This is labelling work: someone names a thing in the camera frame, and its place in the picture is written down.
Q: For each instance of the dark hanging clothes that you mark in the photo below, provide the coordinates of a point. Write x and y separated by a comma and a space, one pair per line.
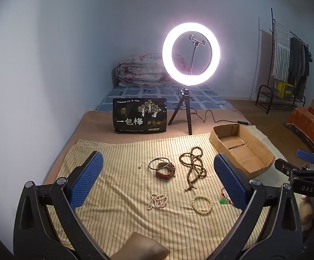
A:
297, 59

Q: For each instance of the person's left hand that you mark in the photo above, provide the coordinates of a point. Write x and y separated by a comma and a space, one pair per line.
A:
143, 250

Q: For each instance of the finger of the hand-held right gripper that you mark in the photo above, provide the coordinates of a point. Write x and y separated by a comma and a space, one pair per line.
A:
306, 155
284, 165

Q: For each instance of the person's right hand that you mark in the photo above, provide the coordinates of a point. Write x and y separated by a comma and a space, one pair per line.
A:
306, 214

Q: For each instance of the folded floral quilt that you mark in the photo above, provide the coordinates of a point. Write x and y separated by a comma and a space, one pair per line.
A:
138, 70

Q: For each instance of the cardboard box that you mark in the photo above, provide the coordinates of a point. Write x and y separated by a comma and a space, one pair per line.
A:
250, 143

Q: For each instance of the striped towel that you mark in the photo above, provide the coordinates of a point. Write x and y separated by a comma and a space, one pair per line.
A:
280, 54

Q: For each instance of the yellow box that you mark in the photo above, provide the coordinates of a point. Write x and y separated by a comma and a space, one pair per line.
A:
284, 89

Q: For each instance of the black bangle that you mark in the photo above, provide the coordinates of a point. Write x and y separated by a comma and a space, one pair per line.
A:
157, 158

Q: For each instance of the black clothes rack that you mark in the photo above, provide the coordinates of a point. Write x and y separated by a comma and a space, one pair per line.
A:
260, 92

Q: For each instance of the tan mattress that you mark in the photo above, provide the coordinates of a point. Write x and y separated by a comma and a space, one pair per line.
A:
97, 124

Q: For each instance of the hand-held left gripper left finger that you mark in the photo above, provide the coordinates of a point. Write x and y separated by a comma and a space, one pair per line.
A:
88, 178

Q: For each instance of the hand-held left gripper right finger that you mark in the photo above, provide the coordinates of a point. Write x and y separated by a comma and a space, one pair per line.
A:
228, 178

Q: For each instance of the yellow striped cloth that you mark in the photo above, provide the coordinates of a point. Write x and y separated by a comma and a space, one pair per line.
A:
119, 208

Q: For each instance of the black tripod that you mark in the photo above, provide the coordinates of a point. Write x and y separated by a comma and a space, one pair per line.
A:
188, 113

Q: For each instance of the black phone holder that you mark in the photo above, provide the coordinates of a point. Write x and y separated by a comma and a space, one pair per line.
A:
192, 57

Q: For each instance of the black snack bag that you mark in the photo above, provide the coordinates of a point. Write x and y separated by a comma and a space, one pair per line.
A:
130, 122

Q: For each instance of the orange cloth covered furniture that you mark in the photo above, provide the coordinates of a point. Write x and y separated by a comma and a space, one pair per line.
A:
306, 127

